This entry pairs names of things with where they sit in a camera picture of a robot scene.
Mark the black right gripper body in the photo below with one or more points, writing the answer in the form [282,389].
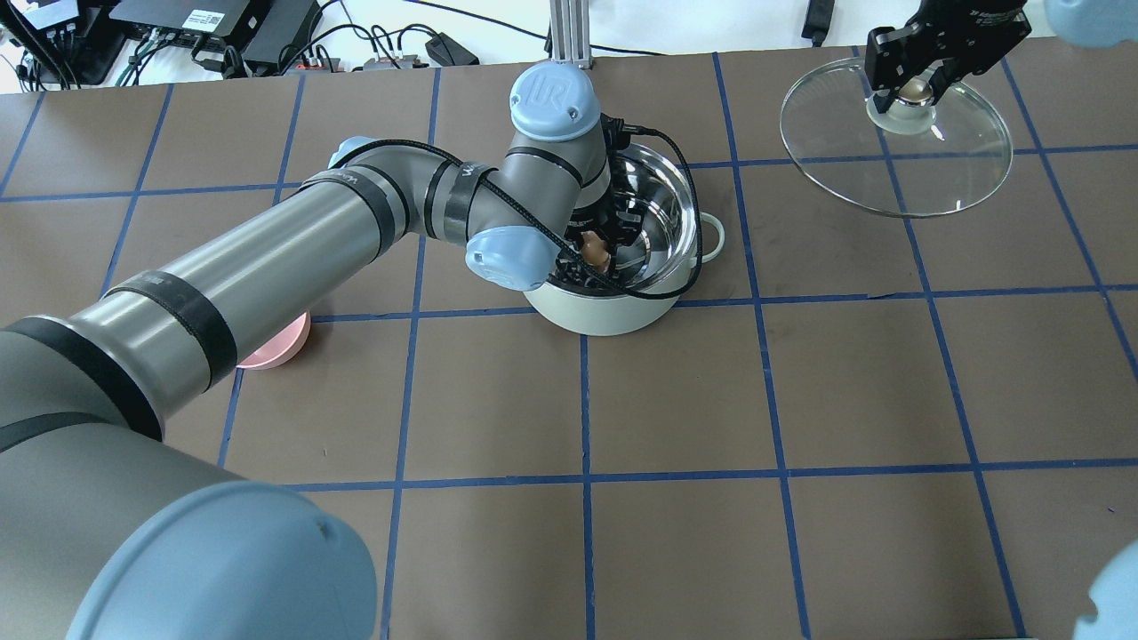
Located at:
[971,34]

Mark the pink bowl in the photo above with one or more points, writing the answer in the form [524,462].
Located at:
[281,348]

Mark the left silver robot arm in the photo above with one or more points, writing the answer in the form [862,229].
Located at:
[108,532]

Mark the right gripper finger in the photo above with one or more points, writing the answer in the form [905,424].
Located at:
[946,72]
[890,66]

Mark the brown paper table mat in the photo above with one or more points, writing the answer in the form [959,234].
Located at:
[853,427]

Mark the aluminium frame post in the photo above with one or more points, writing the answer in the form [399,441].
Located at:
[569,39]

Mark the glass pot lid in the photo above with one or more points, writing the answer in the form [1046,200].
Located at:
[919,159]

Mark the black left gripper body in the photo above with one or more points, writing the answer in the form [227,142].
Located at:
[594,220]

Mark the white cooking pot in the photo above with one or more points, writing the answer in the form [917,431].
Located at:
[676,238]

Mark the brown egg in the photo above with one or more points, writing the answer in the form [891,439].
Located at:
[595,251]

